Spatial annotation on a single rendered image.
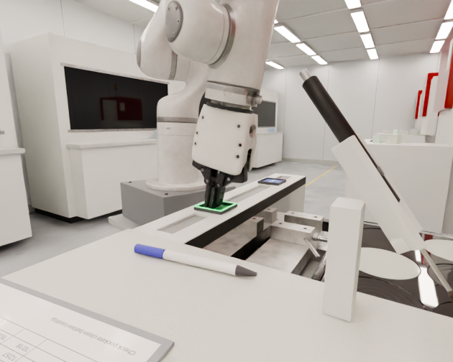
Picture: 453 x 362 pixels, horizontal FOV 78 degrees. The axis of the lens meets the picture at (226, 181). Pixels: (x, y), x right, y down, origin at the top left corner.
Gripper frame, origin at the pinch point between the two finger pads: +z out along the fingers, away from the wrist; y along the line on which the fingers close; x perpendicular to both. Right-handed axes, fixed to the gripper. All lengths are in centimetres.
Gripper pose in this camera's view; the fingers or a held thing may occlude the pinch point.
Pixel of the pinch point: (214, 195)
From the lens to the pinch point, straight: 49.3
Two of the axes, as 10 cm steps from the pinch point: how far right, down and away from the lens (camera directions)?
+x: -5.2, 1.7, -8.4
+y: -8.4, -3.0, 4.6
